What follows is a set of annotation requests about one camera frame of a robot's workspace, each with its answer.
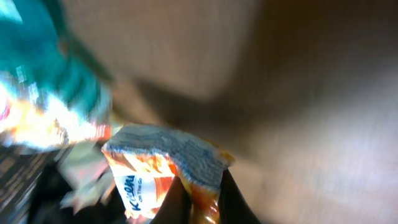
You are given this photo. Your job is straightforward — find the orange tissue pack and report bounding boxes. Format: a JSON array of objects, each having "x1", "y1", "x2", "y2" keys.
[{"x1": 102, "y1": 124, "x2": 234, "y2": 223}]

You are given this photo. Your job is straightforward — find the yellow noodle snack bag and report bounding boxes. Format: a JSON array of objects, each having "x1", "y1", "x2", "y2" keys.
[{"x1": 1, "y1": 71, "x2": 112, "y2": 154}]

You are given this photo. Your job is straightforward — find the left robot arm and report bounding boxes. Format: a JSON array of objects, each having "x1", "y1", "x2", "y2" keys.
[{"x1": 27, "y1": 162, "x2": 126, "y2": 224}]

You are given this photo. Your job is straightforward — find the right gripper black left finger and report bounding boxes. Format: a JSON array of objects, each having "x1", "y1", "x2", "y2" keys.
[{"x1": 150, "y1": 177, "x2": 192, "y2": 224}]

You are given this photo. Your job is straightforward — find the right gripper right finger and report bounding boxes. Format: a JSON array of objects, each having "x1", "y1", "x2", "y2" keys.
[{"x1": 218, "y1": 169, "x2": 260, "y2": 224}]

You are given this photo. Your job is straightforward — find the teal mouthwash bottle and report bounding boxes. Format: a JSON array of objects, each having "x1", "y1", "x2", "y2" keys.
[{"x1": 1, "y1": 0, "x2": 111, "y2": 122}]

